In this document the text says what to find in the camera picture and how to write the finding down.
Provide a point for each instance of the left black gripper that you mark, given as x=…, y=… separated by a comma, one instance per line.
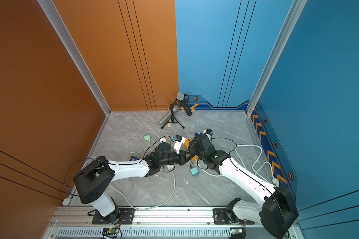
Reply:
x=182, y=160

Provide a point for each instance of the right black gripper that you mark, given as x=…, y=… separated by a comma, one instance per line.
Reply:
x=192, y=146

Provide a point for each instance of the teal charger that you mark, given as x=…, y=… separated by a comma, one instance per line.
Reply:
x=194, y=172

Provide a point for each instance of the yellow power strip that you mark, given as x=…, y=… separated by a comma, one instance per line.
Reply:
x=187, y=142

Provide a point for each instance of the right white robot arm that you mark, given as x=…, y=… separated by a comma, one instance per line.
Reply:
x=274, y=208

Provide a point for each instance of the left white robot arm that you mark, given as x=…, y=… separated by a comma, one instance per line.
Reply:
x=92, y=181

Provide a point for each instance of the black tripod stand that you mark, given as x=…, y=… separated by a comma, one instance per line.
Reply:
x=170, y=118

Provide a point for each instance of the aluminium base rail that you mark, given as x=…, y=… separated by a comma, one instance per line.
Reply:
x=183, y=222

